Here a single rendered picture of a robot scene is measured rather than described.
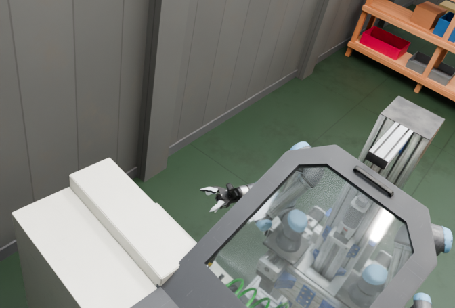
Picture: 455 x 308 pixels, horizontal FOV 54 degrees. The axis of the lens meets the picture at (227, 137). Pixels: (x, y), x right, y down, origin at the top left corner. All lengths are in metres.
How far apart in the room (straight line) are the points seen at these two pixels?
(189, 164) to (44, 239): 2.69
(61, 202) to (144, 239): 0.47
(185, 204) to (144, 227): 2.21
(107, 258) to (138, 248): 0.15
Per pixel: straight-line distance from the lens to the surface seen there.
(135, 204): 2.10
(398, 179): 2.36
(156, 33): 3.43
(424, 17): 7.02
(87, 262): 2.01
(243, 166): 4.70
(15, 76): 2.95
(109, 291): 1.94
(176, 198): 4.25
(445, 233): 2.35
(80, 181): 2.20
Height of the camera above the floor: 3.13
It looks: 39 degrees down
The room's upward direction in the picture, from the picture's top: 14 degrees clockwise
